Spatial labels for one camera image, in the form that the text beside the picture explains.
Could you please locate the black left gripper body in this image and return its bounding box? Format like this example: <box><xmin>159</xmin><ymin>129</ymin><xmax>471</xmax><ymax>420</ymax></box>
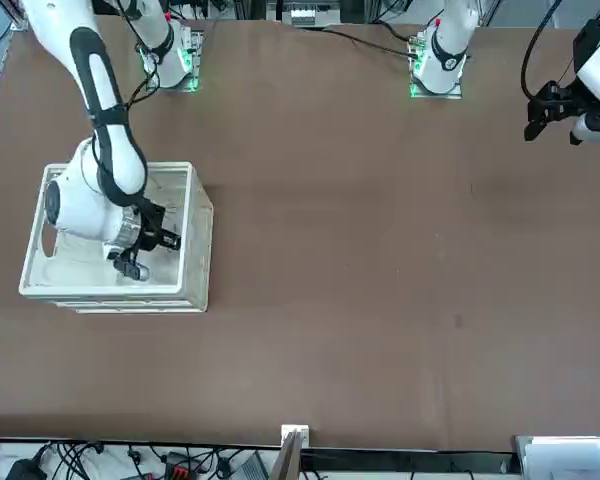
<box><xmin>541</xmin><ymin>81</ymin><xmax>589</xmax><ymax>122</ymax></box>

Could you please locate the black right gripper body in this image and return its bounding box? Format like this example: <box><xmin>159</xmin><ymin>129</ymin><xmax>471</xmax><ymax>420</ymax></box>
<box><xmin>135</xmin><ymin>201</ymin><xmax>166</xmax><ymax>254</ymax></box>

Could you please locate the white folding storage box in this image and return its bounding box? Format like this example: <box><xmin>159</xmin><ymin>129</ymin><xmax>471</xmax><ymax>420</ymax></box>
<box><xmin>18</xmin><ymin>160</ymin><xmax>215</xmax><ymax>315</ymax></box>

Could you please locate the grey socket box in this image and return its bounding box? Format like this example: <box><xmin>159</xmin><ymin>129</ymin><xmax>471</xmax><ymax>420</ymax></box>
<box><xmin>289</xmin><ymin>2</ymin><xmax>317</xmax><ymax>29</ymax></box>

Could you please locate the black hub with red plugs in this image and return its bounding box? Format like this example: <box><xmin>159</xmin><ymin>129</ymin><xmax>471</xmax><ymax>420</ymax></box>
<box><xmin>161</xmin><ymin>451</ymin><xmax>202</xmax><ymax>480</ymax></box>

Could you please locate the black power adapter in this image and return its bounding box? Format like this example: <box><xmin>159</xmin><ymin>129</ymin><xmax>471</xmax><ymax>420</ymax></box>
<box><xmin>4</xmin><ymin>456</ymin><xmax>47</xmax><ymax>480</ymax></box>

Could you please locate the white paper sheet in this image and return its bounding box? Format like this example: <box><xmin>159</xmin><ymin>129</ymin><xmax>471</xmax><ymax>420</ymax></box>
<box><xmin>514</xmin><ymin>433</ymin><xmax>600</xmax><ymax>480</ymax></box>

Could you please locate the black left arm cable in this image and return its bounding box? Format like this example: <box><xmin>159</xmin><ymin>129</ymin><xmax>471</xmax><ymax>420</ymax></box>
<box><xmin>519</xmin><ymin>0</ymin><xmax>600</xmax><ymax>101</ymax></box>

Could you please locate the black right arm cable sleeve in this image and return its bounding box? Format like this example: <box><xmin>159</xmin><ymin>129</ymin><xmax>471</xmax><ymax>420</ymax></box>
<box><xmin>69</xmin><ymin>27</ymin><xmax>151</xmax><ymax>209</ymax></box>

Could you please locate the black cable on table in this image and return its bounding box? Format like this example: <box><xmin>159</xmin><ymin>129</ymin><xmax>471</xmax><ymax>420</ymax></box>
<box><xmin>299</xmin><ymin>22</ymin><xmax>417</xmax><ymax>57</ymax></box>

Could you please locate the aluminium profile post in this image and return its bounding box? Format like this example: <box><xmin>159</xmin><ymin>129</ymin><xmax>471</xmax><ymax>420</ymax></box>
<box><xmin>272</xmin><ymin>423</ymin><xmax>312</xmax><ymax>480</ymax></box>

